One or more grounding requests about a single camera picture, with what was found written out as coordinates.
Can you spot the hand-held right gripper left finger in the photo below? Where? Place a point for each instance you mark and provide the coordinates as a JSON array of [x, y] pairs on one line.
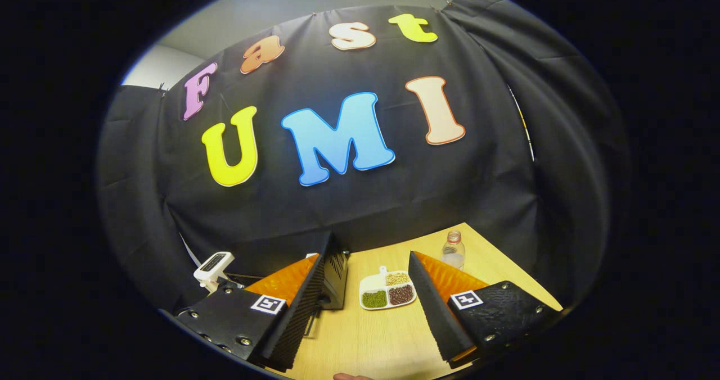
[[304, 312]]

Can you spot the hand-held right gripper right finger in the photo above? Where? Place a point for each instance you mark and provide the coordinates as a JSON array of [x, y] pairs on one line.
[[433, 307]]

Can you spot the black electric oven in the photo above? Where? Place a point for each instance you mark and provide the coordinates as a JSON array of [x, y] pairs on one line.
[[336, 279]]

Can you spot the white divided bean tray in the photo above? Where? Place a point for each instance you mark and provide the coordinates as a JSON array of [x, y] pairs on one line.
[[388, 290]]

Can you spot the clear plastic bottle red label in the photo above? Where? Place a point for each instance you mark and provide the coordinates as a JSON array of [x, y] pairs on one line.
[[453, 253]]

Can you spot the white electronic device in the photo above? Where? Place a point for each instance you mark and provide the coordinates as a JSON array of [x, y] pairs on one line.
[[214, 263]]

